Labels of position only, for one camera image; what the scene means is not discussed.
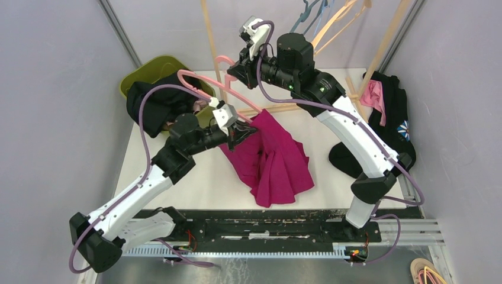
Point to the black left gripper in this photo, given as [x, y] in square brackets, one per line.
[238, 132]

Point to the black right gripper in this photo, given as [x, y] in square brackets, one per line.
[244, 68]

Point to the pink hanger hook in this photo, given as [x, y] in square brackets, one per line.
[225, 87]

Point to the magenta skirt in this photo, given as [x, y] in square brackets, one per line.
[271, 163]

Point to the light blue hanger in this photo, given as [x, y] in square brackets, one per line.
[325, 8]

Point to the light pink dress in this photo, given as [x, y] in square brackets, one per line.
[199, 105]

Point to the grey-blue plastic hanger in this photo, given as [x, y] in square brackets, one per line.
[304, 16]

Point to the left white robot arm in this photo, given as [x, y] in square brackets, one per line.
[102, 236]

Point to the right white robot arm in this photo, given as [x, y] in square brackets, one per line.
[323, 97]

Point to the olive green plastic basket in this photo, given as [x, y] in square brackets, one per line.
[151, 72]

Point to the pink cloth on pile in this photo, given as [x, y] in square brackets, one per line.
[373, 96]

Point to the black garment pile with flower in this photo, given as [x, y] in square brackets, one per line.
[396, 132]

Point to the hangers bundle in corner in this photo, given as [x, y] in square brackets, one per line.
[423, 271]

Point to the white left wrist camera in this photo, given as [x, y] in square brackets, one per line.
[225, 116]

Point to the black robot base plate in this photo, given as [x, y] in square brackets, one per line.
[267, 231]

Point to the grey wall conduit strip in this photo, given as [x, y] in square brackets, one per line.
[120, 31]

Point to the grey toothed cable rail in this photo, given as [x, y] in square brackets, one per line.
[160, 250]

